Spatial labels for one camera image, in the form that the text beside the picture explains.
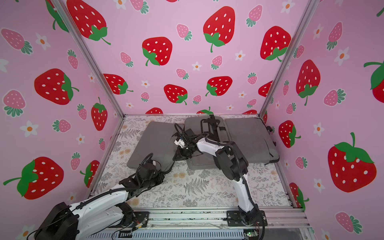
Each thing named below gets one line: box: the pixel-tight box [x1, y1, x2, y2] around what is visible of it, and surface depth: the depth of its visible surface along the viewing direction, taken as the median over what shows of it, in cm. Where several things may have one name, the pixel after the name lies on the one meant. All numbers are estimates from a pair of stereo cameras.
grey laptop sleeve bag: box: [225, 117, 280, 163], surface depth 103 cm
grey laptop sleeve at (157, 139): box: [127, 122, 178, 173], surface depth 100 cm
